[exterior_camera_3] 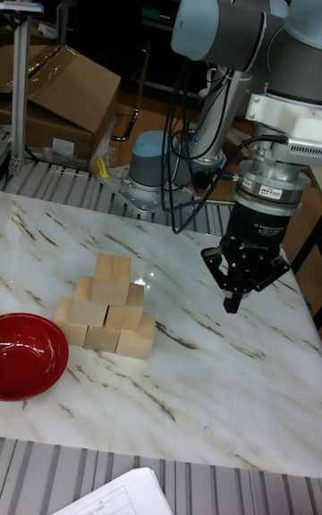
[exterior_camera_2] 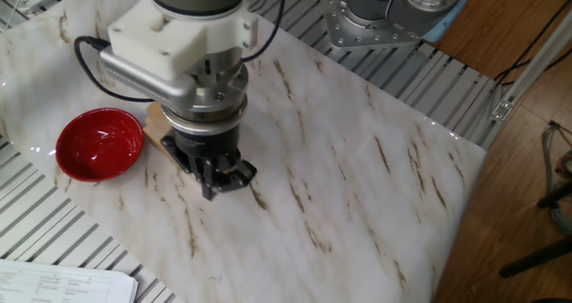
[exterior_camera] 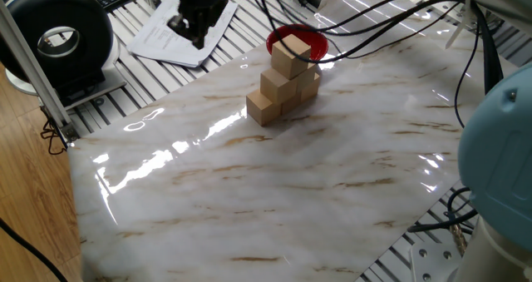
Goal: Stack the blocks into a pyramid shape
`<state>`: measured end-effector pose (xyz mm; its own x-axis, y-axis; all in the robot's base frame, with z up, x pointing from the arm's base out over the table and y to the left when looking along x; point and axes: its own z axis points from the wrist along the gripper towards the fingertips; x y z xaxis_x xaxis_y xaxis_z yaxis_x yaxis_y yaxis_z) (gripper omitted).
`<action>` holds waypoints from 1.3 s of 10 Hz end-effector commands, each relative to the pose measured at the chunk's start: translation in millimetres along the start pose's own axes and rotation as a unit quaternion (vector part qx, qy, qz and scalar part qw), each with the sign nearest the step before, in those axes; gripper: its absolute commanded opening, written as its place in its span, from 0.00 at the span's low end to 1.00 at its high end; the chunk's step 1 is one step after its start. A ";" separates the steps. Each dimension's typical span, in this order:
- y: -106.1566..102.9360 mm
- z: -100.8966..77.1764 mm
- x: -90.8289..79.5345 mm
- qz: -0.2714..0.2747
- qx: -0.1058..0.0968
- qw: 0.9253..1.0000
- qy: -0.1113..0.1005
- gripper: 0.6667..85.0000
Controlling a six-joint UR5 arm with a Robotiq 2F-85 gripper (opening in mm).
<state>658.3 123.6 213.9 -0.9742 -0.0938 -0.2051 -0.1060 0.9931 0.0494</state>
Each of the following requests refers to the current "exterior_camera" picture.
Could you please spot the white printed paper stack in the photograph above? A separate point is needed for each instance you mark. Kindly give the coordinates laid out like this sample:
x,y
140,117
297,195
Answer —
x,y
158,45

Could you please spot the light wooden cube block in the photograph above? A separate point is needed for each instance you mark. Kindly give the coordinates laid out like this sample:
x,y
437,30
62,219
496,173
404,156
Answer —
x,y
307,76
309,90
289,57
262,109
278,84
291,105

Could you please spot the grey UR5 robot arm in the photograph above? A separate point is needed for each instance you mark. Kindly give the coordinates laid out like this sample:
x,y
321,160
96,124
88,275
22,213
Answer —
x,y
498,149

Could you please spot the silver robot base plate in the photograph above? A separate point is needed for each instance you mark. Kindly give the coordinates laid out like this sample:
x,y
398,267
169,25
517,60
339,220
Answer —
x,y
432,261

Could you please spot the red glossy bowl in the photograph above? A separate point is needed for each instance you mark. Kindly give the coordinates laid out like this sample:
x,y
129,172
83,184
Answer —
x,y
318,45

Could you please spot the white marble pattern board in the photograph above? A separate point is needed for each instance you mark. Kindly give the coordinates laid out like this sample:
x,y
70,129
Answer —
x,y
332,190

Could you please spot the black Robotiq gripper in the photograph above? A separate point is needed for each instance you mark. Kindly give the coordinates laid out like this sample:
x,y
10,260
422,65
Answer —
x,y
199,3

